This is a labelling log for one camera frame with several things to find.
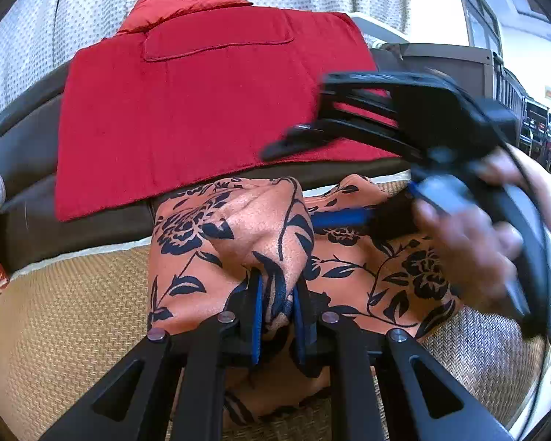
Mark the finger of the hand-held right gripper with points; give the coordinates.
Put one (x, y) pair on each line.
(344, 217)
(349, 126)

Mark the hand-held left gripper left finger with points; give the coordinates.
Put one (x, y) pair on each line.
(256, 326)

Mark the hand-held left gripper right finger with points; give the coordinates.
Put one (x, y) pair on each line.
(301, 344)

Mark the orange floral garment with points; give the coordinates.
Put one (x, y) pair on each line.
(238, 220)

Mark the person's right forearm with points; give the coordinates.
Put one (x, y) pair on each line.
(546, 193)

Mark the person's right hand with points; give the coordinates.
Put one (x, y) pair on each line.
(463, 248)

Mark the dark shelf rack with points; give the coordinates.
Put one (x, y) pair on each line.
(539, 119)

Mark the dark grey cabinet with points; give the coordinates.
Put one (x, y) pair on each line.
(445, 57)

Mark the white windowsill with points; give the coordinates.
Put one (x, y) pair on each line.
(376, 23)

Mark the red blanket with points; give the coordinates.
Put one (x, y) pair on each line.
(188, 115)

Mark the woven straw mat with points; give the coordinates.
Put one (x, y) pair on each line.
(73, 321)

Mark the red pillow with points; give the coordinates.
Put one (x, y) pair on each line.
(174, 4)

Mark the brown leather sofa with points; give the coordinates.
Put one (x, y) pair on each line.
(36, 229)

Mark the beige dotted curtain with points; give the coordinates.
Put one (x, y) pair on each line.
(73, 14)

